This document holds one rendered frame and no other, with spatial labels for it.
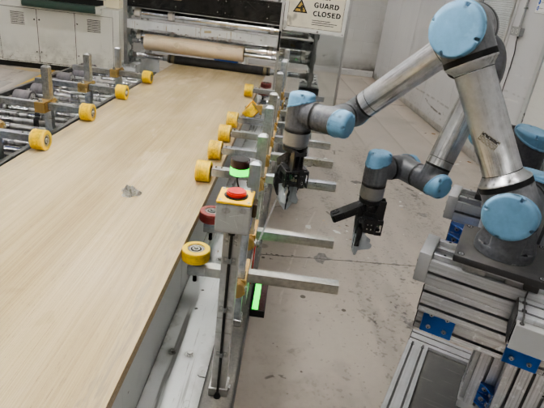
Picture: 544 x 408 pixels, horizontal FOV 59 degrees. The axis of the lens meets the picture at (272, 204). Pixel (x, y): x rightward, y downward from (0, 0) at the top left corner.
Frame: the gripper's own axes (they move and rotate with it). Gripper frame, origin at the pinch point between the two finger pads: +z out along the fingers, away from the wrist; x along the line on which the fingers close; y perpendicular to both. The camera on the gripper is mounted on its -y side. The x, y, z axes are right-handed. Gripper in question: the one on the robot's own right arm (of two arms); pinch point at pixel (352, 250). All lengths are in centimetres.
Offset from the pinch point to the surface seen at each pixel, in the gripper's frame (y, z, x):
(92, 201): -86, -7, -4
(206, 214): -49.2, -8.1, -3.3
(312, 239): -14.2, -3.1, -1.5
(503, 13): 188, -74, 438
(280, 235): -24.7, -3.0, -1.5
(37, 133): -123, -15, 33
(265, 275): -27.5, -2.8, -26.3
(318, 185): -12.9, -12.2, 23.5
